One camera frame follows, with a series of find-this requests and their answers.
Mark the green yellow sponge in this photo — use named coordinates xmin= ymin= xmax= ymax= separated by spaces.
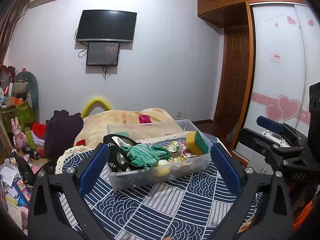
xmin=185 ymin=131 xmax=209 ymax=156

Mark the blue white patterned bedspread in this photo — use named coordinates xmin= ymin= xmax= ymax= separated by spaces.
xmin=55 ymin=132 xmax=263 ymax=240

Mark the yellow curved pillow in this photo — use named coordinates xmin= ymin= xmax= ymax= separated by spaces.
xmin=81 ymin=96 xmax=113 ymax=118

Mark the dark purple clothing pile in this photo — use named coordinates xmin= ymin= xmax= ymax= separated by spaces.
xmin=44 ymin=109 xmax=84 ymax=161

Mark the white sliding wardrobe door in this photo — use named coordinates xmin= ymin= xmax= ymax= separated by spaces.
xmin=231 ymin=2 xmax=320 ymax=165

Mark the floral fabric pouch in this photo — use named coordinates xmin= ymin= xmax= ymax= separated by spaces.
xmin=165 ymin=141 xmax=197 ymax=164

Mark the grey green plush toy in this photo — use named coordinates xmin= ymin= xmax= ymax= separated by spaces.
xmin=12 ymin=71 xmax=39 ymax=119

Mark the wooden door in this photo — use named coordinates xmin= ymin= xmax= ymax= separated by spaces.
xmin=214 ymin=26 xmax=249 ymax=145

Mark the pink rabbit doll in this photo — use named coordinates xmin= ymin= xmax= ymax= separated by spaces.
xmin=11 ymin=117 xmax=27 ymax=150

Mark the clear plastic storage box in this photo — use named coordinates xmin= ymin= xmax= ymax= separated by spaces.
xmin=104 ymin=120 xmax=218 ymax=191

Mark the small wall monitor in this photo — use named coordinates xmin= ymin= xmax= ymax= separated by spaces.
xmin=86 ymin=42 xmax=120 ymax=66

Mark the beige plush blanket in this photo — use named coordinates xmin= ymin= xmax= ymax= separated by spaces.
xmin=74 ymin=108 xmax=183 ymax=148

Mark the pink square on blanket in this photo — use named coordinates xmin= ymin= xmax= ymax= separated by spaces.
xmin=138 ymin=114 xmax=152 ymax=124

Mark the green cardboard box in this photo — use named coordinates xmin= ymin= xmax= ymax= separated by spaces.
xmin=1 ymin=101 xmax=36 ymax=133

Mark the green knitted glove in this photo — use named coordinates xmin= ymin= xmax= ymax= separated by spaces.
xmin=120 ymin=144 xmax=170 ymax=170

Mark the yellow ball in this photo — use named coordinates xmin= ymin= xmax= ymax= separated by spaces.
xmin=152 ymin=159 xmax=171 ymax=177

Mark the large wall television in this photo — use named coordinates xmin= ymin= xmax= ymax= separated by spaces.
xmin=76 ymin=10 xmax=137 ymax=43

